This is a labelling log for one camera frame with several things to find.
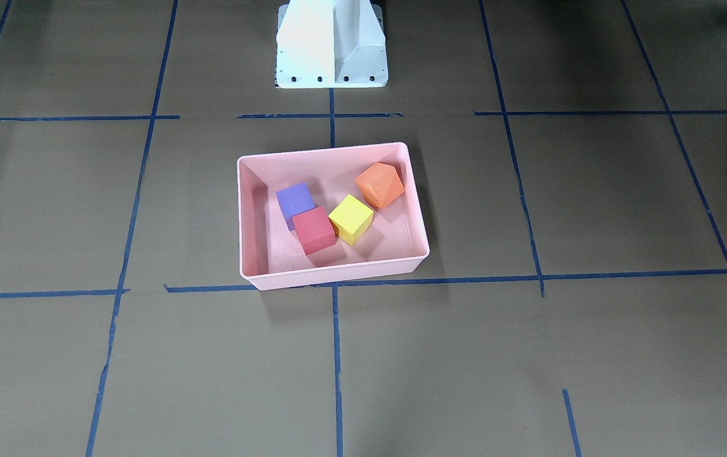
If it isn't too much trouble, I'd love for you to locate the purple foam block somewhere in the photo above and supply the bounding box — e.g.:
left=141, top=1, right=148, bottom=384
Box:
left=276, top=182, right=316, bottom=231

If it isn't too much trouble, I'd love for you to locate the orange foam block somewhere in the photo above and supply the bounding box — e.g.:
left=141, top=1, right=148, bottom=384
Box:
left=354, top=162, right=406, bottom=209

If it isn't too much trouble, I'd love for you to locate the white pedestal column base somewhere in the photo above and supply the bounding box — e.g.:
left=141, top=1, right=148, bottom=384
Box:
left=274, top=1, right=389, bottom=89

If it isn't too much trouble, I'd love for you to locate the yellow foam block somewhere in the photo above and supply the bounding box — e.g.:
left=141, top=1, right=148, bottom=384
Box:
left=328, top=194, right=374, bottom=246

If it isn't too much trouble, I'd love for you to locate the pink plastic bin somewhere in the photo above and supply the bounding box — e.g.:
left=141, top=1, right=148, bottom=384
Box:
left=237, top=142, right=430, bottom=290

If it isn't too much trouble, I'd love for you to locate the red foam block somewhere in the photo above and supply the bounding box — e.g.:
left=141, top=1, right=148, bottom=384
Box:
left=293, top=206, right=337, bottom=255

